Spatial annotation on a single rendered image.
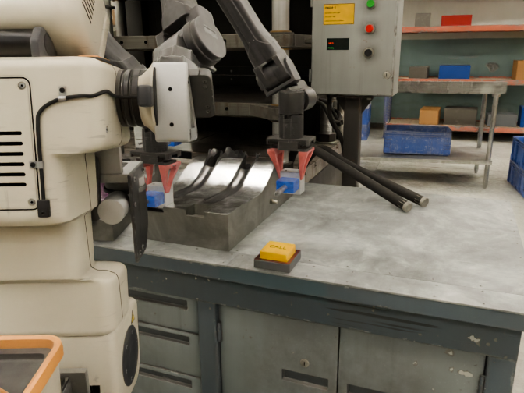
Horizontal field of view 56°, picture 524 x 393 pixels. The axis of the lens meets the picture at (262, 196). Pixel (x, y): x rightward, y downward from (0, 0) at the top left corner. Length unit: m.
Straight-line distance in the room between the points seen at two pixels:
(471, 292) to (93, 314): 0.68
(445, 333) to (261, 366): 0.44
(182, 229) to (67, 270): 0.43
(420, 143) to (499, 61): 3.14
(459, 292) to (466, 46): 6.82
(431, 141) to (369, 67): 3.06
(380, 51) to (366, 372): 1.10
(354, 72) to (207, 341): 1.08
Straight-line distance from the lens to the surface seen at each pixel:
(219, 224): 1.13
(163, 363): 1.39
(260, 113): 1.86
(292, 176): 1.17
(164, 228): 1.20
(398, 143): 4.85
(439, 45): 7.71
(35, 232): 0.81
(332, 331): 1.13
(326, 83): 1.88
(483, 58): 7.74
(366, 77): 1.85
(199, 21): 0.87
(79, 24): 0.76
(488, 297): 1.02
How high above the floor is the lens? 1.25
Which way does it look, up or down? 17 degrees down
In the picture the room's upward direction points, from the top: 1 degrees counter-clockwise
